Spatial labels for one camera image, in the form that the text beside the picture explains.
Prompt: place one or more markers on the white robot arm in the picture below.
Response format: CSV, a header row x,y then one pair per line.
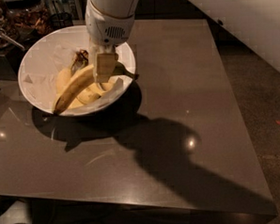
x,y
256,23

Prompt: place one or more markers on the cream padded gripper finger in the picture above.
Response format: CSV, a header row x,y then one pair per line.
x,y
104,65
95,48

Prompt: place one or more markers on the dark banana stem bunch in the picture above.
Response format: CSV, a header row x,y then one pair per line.
x,y
80,60

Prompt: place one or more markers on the black wire cup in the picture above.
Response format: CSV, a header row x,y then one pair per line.
x,y
61,20

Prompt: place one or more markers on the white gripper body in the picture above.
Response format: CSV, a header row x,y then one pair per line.
x,y
107,27

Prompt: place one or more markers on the white bowl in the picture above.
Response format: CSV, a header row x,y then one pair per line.
x,y
37,59

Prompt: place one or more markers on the long yellow banana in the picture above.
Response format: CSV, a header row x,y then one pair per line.
x,y
121,79

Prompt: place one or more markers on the tray of brown snacks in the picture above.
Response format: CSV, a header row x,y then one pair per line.
x,y
37,19

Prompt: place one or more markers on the metal spoon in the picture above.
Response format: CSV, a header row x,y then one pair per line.
x,y
4,36

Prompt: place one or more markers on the yellow bananas under top one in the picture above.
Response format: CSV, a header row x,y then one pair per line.
x,y
73,90

